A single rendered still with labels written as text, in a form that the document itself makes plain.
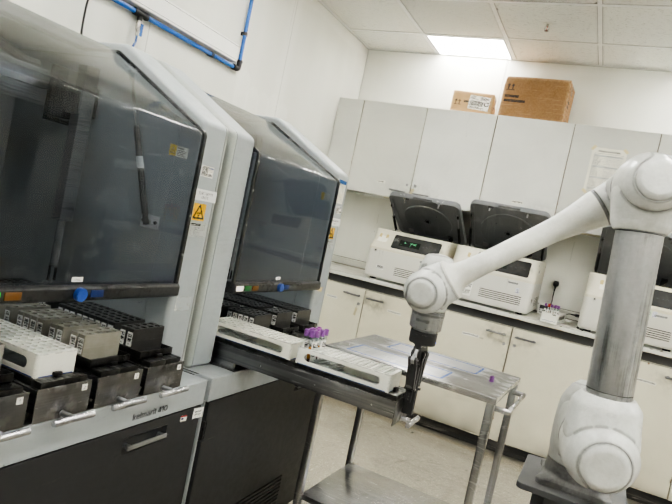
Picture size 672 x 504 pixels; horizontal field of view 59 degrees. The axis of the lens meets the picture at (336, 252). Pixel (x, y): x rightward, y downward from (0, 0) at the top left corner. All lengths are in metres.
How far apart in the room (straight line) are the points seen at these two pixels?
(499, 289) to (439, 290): 2.53
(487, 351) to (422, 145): 1.56
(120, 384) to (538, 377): 2.94
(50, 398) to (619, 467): 1.17
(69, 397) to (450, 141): 3.49
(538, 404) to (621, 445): 2.56
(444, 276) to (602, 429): 0.47
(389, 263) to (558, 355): 1.24
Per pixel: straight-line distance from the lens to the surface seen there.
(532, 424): 4.00
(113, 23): 2.92
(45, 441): 1.37
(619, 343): 1.45
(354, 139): 4.63
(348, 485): 2.39
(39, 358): 1.33
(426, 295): 1.40
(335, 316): 4.26
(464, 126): 4.39
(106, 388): 1.43
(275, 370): 1.78
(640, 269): 1.44
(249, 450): 2.09
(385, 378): 1.65
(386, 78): 5.04
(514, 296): 3.92
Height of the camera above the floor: 1.25
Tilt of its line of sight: 3 degrees down
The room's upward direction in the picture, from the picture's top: 12 degrees clockwise
